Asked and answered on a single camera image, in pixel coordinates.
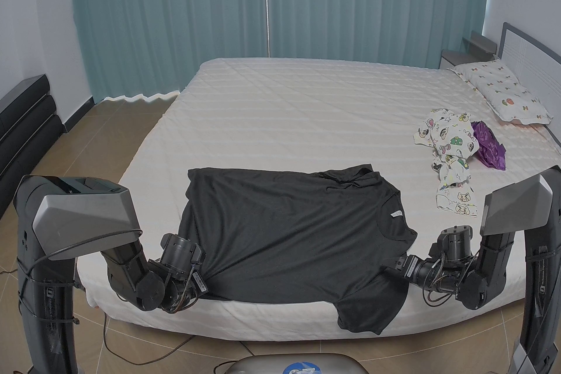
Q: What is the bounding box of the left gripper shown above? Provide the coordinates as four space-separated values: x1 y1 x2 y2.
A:
169 269 210 311

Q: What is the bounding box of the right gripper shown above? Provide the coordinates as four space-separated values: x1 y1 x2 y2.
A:
392 255 439 290

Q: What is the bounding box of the black T-shirt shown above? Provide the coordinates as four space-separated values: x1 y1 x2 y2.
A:
177 164 418 335

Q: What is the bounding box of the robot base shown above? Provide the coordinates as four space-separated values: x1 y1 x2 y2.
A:
221 354 369 374

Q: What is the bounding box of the bed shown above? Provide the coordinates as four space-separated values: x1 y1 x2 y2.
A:
75 22 561 340

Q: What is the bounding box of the white printed pyjama garment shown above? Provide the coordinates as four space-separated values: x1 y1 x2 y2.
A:
413 107 479 217

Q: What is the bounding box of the purple garment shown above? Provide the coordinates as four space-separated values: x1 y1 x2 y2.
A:
471 121 508 171

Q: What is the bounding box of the white printed pillow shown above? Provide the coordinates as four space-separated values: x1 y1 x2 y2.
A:
449 59 553 125

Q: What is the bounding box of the grey bedside table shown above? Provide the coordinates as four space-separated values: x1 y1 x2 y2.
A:
440 30 500 70

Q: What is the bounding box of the black chest of drawers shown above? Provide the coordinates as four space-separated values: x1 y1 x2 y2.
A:
0 74 64 217

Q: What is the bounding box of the black cable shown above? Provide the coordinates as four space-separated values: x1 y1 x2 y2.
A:
102 311 246 369

